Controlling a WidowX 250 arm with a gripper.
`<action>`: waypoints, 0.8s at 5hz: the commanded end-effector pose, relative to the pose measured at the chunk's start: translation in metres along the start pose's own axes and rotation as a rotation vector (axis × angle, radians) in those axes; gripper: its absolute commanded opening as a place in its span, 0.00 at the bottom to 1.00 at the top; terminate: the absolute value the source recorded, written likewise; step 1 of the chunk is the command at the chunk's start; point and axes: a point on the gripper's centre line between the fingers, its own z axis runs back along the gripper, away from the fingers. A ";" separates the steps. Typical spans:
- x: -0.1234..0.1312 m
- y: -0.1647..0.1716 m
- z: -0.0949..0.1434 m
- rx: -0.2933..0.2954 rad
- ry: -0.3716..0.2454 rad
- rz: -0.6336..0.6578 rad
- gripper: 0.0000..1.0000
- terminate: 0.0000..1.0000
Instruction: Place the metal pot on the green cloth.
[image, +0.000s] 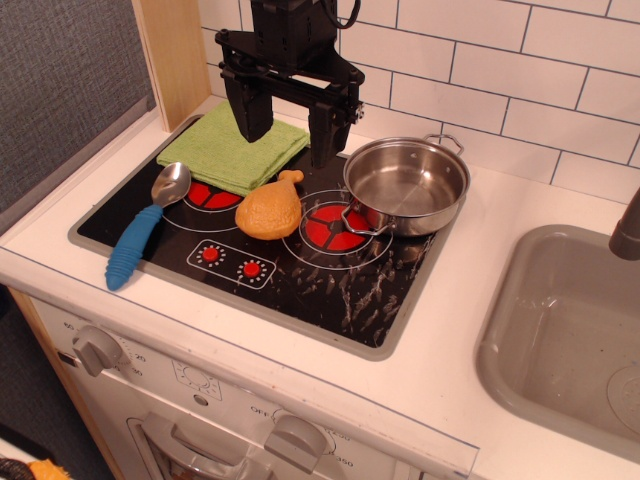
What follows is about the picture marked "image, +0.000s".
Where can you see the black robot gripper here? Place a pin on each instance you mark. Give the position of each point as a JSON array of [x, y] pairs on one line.
[[290, 54]]

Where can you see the stainless steel pot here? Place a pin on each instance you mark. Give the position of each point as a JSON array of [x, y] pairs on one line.
[[405, 186]]

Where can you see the green folded cloth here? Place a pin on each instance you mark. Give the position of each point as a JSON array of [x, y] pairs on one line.
[[216, 153]]

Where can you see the orange toy chicken drumstick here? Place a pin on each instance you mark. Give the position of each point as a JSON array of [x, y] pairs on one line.
[[272, 211]]

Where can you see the black toy stovetop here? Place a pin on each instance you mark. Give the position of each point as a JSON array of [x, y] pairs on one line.
[[328, 280]]

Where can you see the grey left oven knob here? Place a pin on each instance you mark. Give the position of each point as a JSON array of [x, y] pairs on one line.
[[96, 350]]

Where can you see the grey oven knob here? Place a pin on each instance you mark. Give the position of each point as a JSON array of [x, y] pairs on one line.
[[96, 350], [297, 442]]

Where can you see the grey right oven knob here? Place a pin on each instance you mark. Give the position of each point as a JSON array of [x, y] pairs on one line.
[[297, 442]]

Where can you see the grey plastic sink basin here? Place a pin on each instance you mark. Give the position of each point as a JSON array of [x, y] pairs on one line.
[[560, 345]]

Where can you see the grey faucet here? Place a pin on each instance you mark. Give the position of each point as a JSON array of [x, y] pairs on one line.
[[625, 239]]

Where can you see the orange object bottom left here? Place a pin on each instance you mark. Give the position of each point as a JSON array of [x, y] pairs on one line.
[[13, 469]]

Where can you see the blue handled metal spoon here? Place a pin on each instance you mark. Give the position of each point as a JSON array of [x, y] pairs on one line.
[[172, 184]]

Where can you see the wooden side post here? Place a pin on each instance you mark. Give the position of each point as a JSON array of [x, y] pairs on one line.
[[174, 51]]

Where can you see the grey oven door handle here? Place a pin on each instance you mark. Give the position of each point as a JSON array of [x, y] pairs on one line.
[[194, 451]]

